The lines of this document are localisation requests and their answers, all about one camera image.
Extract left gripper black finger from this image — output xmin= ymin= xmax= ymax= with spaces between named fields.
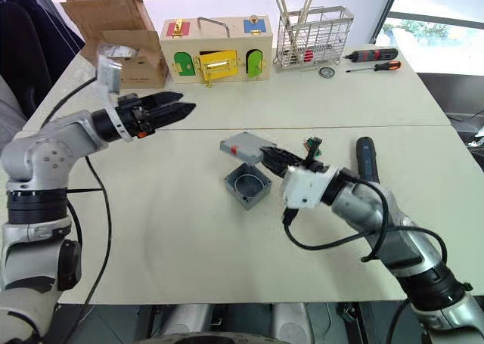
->
xmin=148 ymin=102 xmax=197 ymax=131
xmin=141 ymin=91 xmax=185 ymax=111

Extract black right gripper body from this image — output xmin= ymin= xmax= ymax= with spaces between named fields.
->
xmin=287 ymin=135 xmax=330 ymax=173

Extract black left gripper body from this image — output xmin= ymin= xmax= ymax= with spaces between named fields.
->
xmin=115 ymin=92 xmax=157 ymax=140

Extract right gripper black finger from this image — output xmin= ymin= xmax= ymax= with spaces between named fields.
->
xmin=259 ymin=157 xmax=291 ymax=178
xmin=262 ymin=145 xmax=304 ymax=164

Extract grey box lid red sticker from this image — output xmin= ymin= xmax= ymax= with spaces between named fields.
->
xmin=219 ymin=131 xmax=279 ymax=166

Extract grey plastic junction box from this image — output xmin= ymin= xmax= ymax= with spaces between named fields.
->
xmin=223 ymin=163 xmax=274 ymax=212

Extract dark blue electric screwdriver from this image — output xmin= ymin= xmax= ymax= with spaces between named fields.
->
xmin=355 ymin=136 xmax=383 ymax=183

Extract red lock box panel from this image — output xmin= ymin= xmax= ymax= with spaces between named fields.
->
xmin=166 ymin=19 xmax=191 ymax=36

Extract wooden lock box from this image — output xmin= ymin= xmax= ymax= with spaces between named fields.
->
xmin=159 ymin=14 xmax=274 ymax=85

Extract open brown cardboard box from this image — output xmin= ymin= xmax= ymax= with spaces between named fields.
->
xmin=60 ymin=0 xmax=169 ymax=90

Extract orange black hand screwdriver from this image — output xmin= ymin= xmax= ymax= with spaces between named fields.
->
xmin=345 ymin=60 xmax=402 ymax=74

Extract black red electric screwdriver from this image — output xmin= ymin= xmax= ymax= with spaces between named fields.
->
xmin=343 ymin=47 xmax=400 ymax=64

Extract blue lock box panel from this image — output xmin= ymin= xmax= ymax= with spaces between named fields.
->
xmin=243 ymin=16 xmax=268 ymax=35

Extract green terminal block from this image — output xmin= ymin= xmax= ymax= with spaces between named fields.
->
xmin=302 ymin=136 xmax=323 ymax=158

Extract green arched door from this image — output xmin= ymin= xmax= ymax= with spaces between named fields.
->
xmin=173 ymin=51 xmax=197 ymax=77
xmin=245 ymin=49 xmax=266 ymax=78

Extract yellow hinged door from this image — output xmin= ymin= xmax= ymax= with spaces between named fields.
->
xmin=195 ymin=49 xmax=238 ymax=84

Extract clear plastic bag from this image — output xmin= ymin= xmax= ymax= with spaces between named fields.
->
xmin=95 ymin=42 xmax=138 ymax=59

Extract dark clothing pile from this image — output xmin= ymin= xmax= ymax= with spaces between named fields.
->
xmin=0 ymin=0 xmax=86 ymax=119

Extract grey rounded shape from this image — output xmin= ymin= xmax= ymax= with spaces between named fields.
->
xmin=161 ymin=302 xmax=213 ymax=338
xmin=271 ymin=302 xmax=315 ymax=344

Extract small black device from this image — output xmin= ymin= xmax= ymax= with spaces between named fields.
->
xmin=335 ymin=302 xmax=361 ymax=324

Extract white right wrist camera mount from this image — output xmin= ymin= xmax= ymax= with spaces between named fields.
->
xmin=278 ymin=164 xmax=338 ymax=211

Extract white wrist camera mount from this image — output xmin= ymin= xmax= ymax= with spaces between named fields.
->
xmin=278 ymin=164 xmax=338 ymax=211
xmin=96 ymin=51 xmax=136 ymax=143

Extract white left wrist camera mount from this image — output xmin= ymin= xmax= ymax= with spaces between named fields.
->
xmin=96 ymin=51 xmax=136 ymax=143

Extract metal carrying handle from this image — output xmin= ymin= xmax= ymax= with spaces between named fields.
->
xmin=197 ymin=16 xmax=231 ymax=39

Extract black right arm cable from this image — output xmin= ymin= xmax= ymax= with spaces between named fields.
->
xmin=282 ymin=176 xmax=448 ymax=264

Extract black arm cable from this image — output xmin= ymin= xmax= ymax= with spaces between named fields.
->
xmin=282 ymin=176 xmax=448 ymax=264
xmin=37 ymin=76 xmax=113 ymax=344

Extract metal wire basket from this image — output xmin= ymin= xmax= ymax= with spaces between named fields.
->
xmin=273 ymin=5 xmax=355 ymax=73

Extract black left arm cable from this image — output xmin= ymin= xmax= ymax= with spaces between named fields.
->
xmin=37 ymin=76 xmax=113 ymax=344

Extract black window frame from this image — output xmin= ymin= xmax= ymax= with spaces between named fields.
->
xmin=371 ymin=0 xmax=484 ymax=45

